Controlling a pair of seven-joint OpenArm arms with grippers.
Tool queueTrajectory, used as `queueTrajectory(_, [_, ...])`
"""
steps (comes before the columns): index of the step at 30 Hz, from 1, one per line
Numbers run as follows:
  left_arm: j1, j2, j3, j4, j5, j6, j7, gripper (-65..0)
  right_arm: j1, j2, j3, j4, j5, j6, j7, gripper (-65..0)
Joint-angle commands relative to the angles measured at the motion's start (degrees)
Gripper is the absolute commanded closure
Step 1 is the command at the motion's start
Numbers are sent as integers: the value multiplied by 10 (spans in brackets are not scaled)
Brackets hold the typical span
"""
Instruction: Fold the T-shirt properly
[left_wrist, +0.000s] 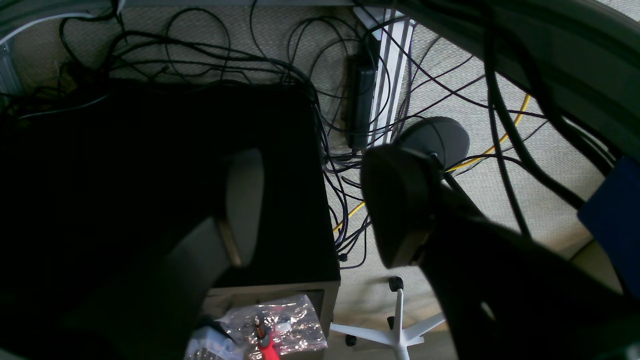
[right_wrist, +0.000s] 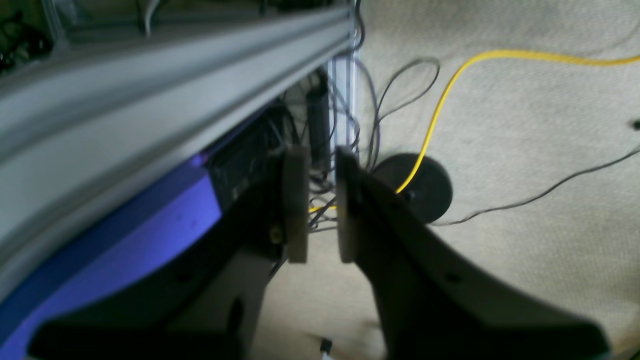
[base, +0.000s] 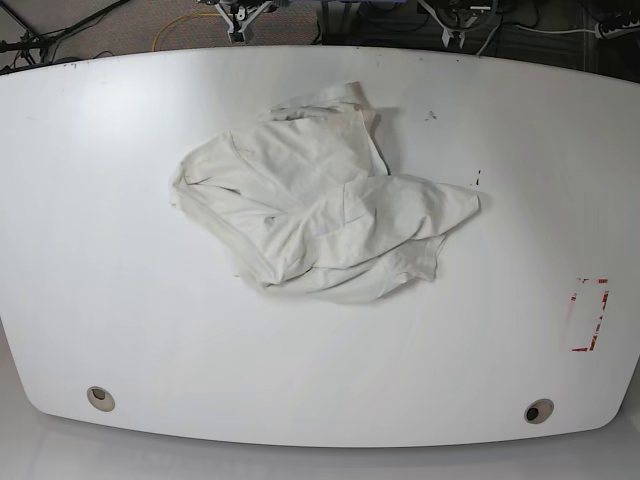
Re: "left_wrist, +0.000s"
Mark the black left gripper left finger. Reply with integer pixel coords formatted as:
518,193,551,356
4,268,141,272
165,148,265,321

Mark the blue fabric piece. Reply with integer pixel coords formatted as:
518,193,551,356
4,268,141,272
577,157,640,299

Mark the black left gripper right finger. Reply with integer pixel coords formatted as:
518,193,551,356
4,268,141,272
361,145,498,311

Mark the clear plastic bag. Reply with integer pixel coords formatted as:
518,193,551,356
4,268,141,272
216,294,329,360

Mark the white office chair base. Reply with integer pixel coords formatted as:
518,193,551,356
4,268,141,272
329,276,446,360

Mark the black computer case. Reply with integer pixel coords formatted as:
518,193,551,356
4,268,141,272
1,80,340,360

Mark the dark round stand base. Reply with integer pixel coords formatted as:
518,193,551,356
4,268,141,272
394,116,470,169

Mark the black power adapter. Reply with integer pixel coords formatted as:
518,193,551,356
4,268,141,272
344,51,377,155

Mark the red handled tool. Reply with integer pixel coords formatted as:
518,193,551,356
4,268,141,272
254,316,281,360

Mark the yellow cable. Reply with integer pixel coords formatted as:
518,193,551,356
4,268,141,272
332,94,532,233

